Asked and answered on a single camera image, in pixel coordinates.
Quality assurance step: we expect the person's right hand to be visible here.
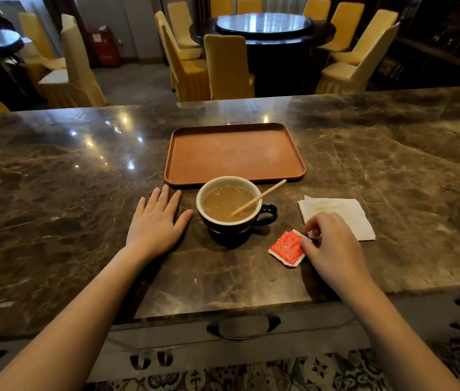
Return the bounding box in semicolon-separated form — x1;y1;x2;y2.
299;212;374;300

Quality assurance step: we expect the person's left hand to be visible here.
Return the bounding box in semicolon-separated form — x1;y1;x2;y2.
126;184;194;263

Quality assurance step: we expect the red sugar packet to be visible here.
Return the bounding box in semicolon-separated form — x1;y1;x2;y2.
268;229;311;268

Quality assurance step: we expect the person's right forearm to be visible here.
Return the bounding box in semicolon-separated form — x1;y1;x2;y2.
338;276;460;391

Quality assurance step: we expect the person's left forearm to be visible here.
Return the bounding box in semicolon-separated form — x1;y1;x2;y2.
0;246;150;391

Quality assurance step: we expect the milky brown coffee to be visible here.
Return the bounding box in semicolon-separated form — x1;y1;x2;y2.
202;185;256;223

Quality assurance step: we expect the black cup with white inside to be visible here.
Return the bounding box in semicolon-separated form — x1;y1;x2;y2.
196;176;279;248

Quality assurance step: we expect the white paper napkin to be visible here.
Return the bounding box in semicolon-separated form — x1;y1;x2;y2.
298;195;376;242

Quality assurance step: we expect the wooden stir stick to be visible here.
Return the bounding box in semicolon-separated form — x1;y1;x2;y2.
230;179;287;217

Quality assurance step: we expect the grey counter cabinet front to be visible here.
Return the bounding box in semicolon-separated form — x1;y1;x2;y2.
0;288;460;383

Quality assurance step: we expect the brown rectangular serving tray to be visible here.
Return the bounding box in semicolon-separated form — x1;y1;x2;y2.
164;123;307;188

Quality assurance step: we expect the set of yellow dining chairs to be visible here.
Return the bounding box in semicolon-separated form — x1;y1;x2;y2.
154;0;401;103

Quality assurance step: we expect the red box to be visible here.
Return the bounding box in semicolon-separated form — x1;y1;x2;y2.
88;25;123;69

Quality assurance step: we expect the dark round dining table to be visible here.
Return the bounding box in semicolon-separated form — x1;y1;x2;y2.
189;14;337;98

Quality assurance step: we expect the round glass turntable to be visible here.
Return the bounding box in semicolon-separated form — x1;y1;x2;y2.
215;12;315;38

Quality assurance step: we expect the dark wooden wall cabinet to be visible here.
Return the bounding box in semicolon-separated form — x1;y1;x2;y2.
366;0;460;92

